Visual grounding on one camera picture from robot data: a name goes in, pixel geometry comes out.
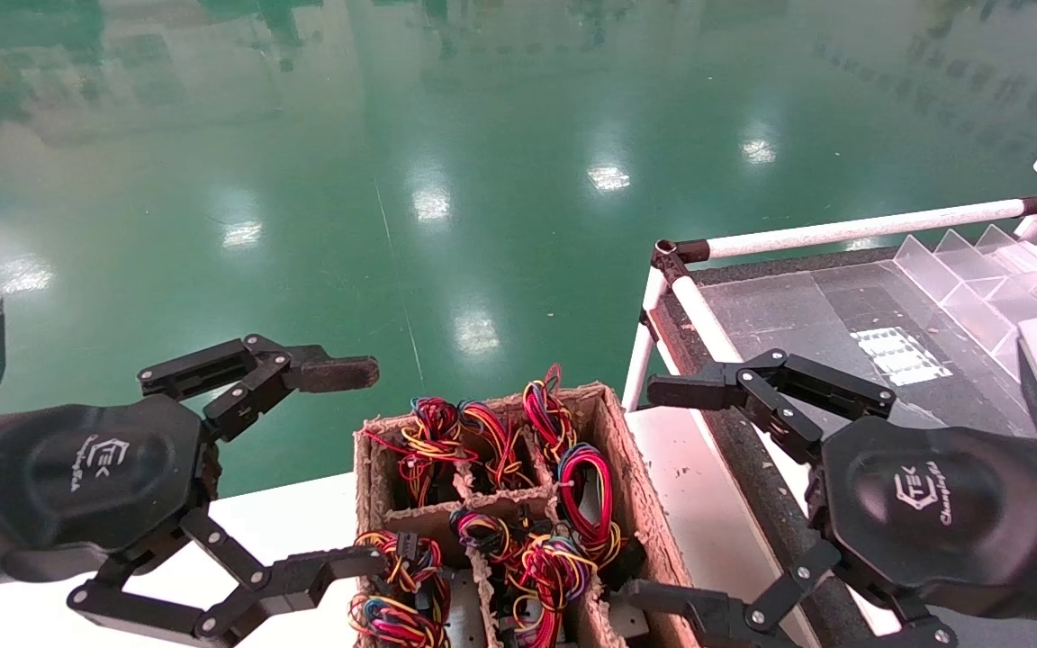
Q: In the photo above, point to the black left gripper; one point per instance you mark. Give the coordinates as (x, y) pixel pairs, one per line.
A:
(95, 468)

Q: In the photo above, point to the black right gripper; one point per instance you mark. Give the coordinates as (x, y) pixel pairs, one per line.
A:
(933, 504)

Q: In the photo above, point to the brown cardboard divider box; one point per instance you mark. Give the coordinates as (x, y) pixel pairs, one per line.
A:
(635, 504)

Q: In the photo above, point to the white cart leg pipe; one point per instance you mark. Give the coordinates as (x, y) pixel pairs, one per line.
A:
(640, 360)

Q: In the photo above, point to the clear acrylic divider tray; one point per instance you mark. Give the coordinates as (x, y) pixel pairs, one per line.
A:
(960, 270)

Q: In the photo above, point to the white cart crossbar pipe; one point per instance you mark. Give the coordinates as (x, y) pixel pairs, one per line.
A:
(888, 220)

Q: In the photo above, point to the short white pipe stub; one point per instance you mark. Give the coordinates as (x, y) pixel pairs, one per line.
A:
(1032, 227)

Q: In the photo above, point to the long white cart rail pipe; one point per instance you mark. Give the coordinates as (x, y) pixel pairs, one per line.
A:
(707, 324)

